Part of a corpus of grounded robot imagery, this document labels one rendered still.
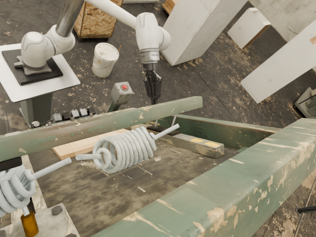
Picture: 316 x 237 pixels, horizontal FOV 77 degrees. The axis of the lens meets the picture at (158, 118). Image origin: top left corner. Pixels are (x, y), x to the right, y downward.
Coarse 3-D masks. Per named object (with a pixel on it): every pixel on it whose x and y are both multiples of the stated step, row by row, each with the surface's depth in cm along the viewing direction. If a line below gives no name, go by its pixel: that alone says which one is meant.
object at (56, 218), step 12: (24, 156) 70; (0, 168) 19; (12, 168) 23; (24, 168) 27; (0, 180) 22; (24, 180) 27; (36, 180) 52; (36, 192) 46; (36, 204) 41; (60, 204) 34; (12, 216) 38; (24, 216) 27; (36, 216) 32; (48, 216) 31; (60, 216) 31; (12, 228) 29; (24, 228) 27; (36, 228) 28; (48, 228) 29; (60, 228) 28; (72, 228) 28
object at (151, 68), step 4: (144, 64) 91; (148, 64) 90; (152, 64) 90; (156, 64) 91; (144, 68) 92; (148, 68) 91; (152, 68) 91; (156, 68) 91; (148, 72) 95; (152, 72) 92; (156, 72) 92; (152, 76) 93
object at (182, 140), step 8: (128, 128) 117; (168, 136) 88; (176, 136) 85; (184, 136) 84; (192, 136) 83; (176, 144) 85; (184, 144) 81; (192, 144) 77; (200, 144) 74; (200, 152) 74; (208, 152) 71; (216, 152) 69
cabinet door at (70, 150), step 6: (114, 132) 111; (120, 132) 108; (90, 138) 104; (96, 138) 103; (66, 144) 97; (72, 144) 97; (78, 144) 96; (84, 144) 95; (90, 144) 93; (54, 150) 93; (60, 150) 89; (66, 150) 88; (72, 150) 87; (78, 150) 86; (84, 150) 88; (90, 150) 89; (60, 156) 82; (66, 156) 84; (72, 156) 85
